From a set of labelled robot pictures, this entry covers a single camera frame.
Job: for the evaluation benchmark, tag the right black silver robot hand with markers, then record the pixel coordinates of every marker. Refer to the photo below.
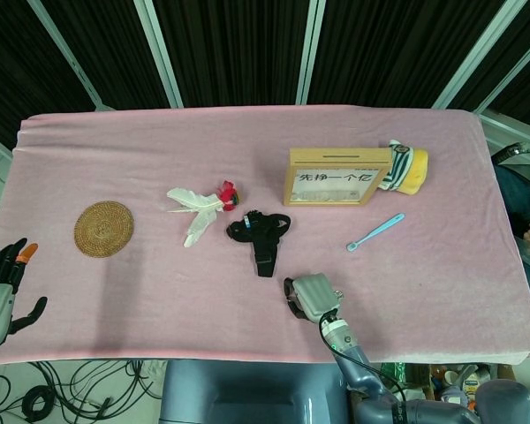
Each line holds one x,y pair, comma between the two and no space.
315,293

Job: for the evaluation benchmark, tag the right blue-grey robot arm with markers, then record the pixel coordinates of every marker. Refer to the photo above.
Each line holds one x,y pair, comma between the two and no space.
353,349

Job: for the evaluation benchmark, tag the light blue toothbrush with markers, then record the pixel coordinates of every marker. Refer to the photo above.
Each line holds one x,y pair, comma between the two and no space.
375,232

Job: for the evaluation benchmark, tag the green foil bag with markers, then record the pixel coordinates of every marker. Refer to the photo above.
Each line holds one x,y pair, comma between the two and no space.
393,370

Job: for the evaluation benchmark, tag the pink tablecloth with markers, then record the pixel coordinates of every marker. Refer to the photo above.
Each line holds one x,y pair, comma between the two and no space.
203,300

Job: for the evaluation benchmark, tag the blue-grey robot torso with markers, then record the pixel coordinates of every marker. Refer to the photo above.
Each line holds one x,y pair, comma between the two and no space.
247,388

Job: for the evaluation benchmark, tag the round woven rattan coaster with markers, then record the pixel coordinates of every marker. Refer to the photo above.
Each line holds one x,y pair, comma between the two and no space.
104,228

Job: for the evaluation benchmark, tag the white feather shuttlecock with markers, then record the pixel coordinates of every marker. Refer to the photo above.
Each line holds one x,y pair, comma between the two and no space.
203,205

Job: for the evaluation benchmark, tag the white blue-label can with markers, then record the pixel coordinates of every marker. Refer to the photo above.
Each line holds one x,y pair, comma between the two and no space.
470,385

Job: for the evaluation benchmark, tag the person's blue jeans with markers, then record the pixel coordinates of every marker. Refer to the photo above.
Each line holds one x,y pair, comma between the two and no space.
517,194

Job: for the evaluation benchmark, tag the black pleated curtain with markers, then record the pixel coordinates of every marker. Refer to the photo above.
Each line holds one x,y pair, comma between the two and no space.
238,44

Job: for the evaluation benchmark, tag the wooden framed money box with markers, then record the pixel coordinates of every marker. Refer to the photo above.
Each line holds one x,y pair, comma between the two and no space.
331,159

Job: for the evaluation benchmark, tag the aluminium frame post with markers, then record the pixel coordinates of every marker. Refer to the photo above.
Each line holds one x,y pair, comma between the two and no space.
472,57
70,57
510,75
161,57
309,53

